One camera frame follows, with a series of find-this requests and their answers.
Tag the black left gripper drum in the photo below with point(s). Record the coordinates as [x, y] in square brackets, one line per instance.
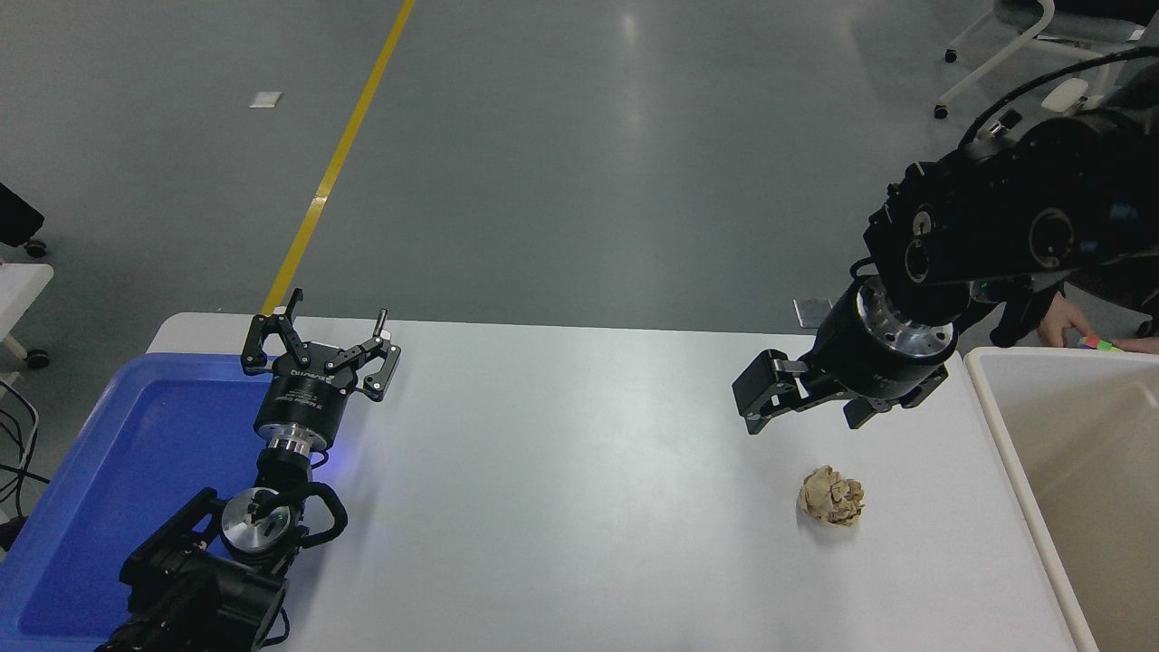
[303, 403]

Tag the person's left hand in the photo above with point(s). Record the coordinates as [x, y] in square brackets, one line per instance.
[1143, 345]

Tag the white office chair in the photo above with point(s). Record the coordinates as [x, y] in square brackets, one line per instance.
[1028, 34]

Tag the person's right hand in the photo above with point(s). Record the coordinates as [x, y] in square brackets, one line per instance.
[1059, 319]

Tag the blue plastic tray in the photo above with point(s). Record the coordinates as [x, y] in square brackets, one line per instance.
[118, 471]

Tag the large pale bin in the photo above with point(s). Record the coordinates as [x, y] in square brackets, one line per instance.
[1087, 471]

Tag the colourful puzzle cube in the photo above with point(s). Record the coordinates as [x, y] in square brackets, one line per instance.
[1100, 343]

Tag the metal floor plate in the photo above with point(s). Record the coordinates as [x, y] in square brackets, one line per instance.
[810, 312]

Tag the white wheeled side table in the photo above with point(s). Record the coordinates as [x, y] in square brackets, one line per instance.
[20, 285]

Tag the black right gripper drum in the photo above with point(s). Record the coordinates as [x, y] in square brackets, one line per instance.
[860, 367]

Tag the tan paper ball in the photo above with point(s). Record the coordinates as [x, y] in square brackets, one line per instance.
[830, 496]

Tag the person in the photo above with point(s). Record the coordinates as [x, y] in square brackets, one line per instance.
[1012, 321]

